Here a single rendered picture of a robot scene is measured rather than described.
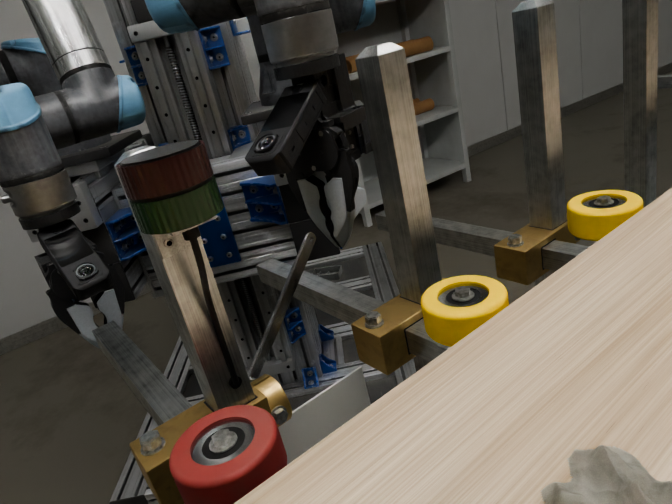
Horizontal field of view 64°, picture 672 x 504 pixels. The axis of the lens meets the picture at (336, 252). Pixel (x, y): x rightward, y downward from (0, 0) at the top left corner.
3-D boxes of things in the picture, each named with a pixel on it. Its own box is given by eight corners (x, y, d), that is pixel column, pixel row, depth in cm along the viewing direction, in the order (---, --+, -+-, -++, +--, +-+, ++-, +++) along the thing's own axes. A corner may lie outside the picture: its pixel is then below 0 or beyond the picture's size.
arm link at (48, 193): (70, 170, 66) (-2, 192, 62) (85, 204, 68) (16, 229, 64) (59, 166, 72) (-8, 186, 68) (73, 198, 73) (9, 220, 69)
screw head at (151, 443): (137, 448, 46) (132, 437, 45) (160, 434, 47) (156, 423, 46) (145, 460, 44) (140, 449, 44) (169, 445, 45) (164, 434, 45)
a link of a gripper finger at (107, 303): (125, 330, 81) (101, 276, 77) (136, 343, 76) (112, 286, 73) (104, 340, 79) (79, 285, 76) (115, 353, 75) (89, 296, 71)
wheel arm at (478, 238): (377, 234, 98) (373, 212, 97) (391, 227, 100) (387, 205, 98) (615, 292, 64) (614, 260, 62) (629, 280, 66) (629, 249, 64)
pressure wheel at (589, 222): (583, 304, 64) (579, 215, 59) (562, 274, 71) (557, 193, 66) (655, 294, 62) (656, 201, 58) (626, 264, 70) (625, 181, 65)
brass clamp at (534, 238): (493, 276, 74) (489, 244, 73) (549, 239, 81) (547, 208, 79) (532, 287, 70) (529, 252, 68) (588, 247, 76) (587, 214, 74)
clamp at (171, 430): (147, 485, 48) (127, 442, 47) (272, 405, 55) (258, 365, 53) (169, 521, 44) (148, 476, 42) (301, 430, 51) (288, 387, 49)
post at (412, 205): (427, 431, 70) (352, 50, 52) (445, 417, 72) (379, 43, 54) (447, 444, 67) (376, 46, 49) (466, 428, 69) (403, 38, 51)
